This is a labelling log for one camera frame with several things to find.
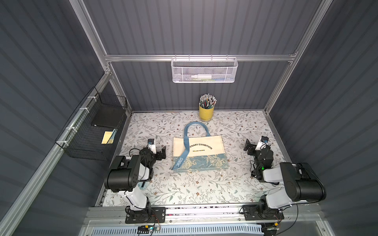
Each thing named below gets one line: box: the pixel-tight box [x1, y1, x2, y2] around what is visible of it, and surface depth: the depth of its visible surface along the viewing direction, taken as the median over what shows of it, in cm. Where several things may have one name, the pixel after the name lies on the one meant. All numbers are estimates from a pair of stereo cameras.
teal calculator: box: [137, 181, 149, 191], surface depth 82 cm
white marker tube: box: [190, 73, 213, 80], surface depth 92 cm
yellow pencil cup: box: [198, 104, 215, 122], surface depth 108 cm
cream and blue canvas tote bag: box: [171, 121, 229, 173], surface depth 96 cm
